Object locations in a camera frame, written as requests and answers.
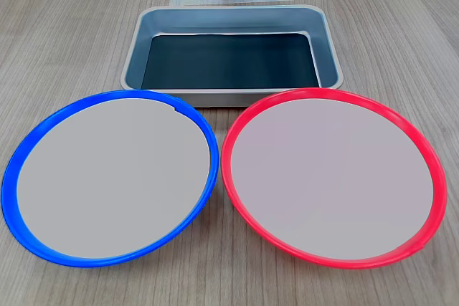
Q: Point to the silver metal tray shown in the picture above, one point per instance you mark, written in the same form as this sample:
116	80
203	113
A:
229	19

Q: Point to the white dish with red rim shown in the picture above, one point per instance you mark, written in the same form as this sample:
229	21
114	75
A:
333	180

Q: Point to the white dish with blue rim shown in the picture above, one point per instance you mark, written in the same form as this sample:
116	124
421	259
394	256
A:
111	180

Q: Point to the black tray liner mat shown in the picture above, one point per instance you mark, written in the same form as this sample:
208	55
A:
229	62

